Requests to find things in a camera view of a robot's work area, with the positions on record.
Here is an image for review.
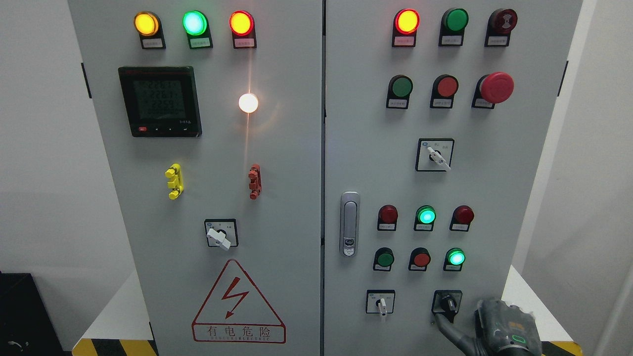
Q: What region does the green lit indicator middle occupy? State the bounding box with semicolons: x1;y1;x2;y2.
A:
413;205;436;231

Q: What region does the white-handled selector switch left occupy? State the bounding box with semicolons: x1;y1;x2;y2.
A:
204;219;239;251

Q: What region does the dark red indicator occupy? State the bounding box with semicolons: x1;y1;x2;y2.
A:
377;205;398;231
450;205;474;232

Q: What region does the red lit indicator top right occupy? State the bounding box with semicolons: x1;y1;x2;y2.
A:
392;8;420;47

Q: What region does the red indicator light top left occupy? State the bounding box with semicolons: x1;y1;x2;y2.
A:
229;10;256;49

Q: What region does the yellow indicator light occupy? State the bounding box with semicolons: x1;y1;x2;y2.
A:
134;11;166;49

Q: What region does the green push button upper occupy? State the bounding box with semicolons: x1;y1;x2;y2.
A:
386;75;413;110

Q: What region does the white lit indicator light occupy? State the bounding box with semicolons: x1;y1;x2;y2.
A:
238;92;259;114

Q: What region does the red push button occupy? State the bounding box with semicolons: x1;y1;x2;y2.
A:
408;247;431;272
429;74;459;109

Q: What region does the white-handled selector switch lower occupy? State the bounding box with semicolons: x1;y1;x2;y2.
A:
365;289;396;322

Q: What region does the yellow test terminal block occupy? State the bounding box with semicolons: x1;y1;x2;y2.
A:
164;164;184;200

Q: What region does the grey cabinet door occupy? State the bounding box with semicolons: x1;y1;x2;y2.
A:
68;0;322;356
323;0;583;356

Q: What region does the green lit push button lower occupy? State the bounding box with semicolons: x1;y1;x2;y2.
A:
443;247;465;272

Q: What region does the red push button upper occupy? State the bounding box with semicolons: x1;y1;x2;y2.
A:
429;74;459;109

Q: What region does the red test terminal block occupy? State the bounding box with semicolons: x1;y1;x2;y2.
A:
247;164;262;200

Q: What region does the white-handled selector switch upper right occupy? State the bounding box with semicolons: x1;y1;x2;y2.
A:
415;138;455;172

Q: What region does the green unlit indicator top right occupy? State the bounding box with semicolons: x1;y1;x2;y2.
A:
438;7;469;46

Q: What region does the left grey cabinet door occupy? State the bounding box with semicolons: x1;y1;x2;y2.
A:
68;0;322;356

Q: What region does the silver cabinet door handle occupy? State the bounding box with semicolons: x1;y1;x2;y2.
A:
339;191;360;257

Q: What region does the black box lower left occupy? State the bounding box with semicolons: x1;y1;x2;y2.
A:
0;273;65;356

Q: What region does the black digital power meter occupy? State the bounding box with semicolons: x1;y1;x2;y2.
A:
118;67;203;137

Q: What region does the right grey cabinet door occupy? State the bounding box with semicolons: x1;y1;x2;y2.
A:
323;0;583;356

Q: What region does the green indicator light top left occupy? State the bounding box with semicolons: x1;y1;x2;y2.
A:
182;10;213;49

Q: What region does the red emergency stop mushroom button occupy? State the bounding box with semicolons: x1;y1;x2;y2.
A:
472;71;515;110

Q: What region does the black knob selector switch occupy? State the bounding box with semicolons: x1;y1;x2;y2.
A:
431;289;463;323

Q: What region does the red push button lower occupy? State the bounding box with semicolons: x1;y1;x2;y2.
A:
408;247;431;272

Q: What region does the dark red indicator right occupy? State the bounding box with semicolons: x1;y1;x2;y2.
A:
450;205;474;232

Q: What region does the dark red indicator left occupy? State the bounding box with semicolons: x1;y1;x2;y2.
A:
377;205;398;231

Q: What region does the white-handled selector switch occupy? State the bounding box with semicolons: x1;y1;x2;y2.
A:
204;219;239;251
415;138;455;172
365;289;396;322

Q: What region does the red electrical warning triangle sticker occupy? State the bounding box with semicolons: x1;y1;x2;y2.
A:
191;259;286;343

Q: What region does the red buzzer alarm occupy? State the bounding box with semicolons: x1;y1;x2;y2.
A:
484;8;518;47

